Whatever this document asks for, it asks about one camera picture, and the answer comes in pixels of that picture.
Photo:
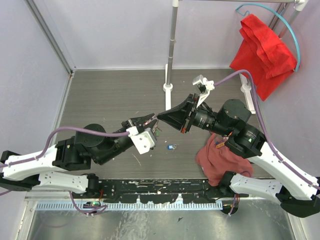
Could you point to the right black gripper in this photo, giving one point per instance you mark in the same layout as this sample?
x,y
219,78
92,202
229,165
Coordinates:
x,y
176,117

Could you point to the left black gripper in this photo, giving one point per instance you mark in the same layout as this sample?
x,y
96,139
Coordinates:
x,y
139,122

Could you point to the metal keyring with keys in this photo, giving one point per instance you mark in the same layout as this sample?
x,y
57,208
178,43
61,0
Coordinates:
x,y
154,123

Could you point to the blue tagged key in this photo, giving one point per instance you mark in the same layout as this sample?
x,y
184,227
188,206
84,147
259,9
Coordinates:
x,y
172,147

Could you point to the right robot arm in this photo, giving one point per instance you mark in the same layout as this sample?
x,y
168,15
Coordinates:
x,y
293,189

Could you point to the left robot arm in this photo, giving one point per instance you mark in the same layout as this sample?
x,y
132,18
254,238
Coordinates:
x,y
70,149

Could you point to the white pole base foot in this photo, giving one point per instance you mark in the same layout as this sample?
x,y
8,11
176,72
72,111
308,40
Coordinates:
x,y
167,88

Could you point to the maroon printed t-shirt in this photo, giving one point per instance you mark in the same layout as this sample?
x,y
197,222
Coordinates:
x,y
215,159

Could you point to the black mounting plate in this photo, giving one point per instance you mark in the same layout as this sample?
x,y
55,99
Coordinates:
x,y
157,191

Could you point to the metal rack pole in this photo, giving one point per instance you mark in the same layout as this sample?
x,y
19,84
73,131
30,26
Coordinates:
x,y
175,5

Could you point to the red cloth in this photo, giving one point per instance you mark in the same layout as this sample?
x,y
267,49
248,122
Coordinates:
x,y
264,55

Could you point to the blue clothes hanger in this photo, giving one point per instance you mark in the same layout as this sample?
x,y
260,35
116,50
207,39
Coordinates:
x,y
289,28

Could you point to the aluminium corner profile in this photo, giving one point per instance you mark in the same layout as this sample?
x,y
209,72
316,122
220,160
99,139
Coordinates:
x,y
48,27

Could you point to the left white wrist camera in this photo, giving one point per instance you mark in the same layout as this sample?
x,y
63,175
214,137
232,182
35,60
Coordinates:
x,y
143,141

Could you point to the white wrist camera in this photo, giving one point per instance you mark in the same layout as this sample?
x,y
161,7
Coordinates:
x,y
143,141
205,86

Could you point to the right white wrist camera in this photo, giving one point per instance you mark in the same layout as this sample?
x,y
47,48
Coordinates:
x,y
205,86

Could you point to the slotted cable duct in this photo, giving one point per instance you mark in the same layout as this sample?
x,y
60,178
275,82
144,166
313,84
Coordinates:
x,y
176,206

